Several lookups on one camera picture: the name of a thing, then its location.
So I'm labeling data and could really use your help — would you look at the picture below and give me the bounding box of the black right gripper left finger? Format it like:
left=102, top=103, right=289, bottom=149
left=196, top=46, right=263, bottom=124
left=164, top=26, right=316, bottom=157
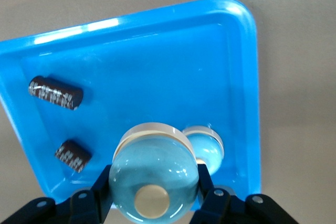
left=0, top=165, right=116, bottom=224

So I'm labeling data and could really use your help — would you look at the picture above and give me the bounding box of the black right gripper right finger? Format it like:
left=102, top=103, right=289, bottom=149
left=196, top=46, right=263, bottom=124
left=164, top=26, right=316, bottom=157
left=191, top=163, right=300, bottom=224

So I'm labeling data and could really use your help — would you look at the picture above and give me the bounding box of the dark terminal block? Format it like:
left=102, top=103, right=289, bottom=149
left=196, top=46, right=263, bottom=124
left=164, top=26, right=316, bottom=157
left=54, top=139, right=92, bottom=174

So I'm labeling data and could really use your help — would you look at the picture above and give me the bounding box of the blue bell with cream button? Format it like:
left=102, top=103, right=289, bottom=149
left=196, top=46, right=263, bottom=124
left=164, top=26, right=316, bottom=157
left=109, top=122, right=200, bottom=220
left=181, top=125, right=225, bottom=176

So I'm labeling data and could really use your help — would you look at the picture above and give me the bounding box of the blue plastic tray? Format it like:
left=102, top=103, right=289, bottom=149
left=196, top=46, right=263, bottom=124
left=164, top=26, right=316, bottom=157
left=0, top=0, right=263, bottom=210

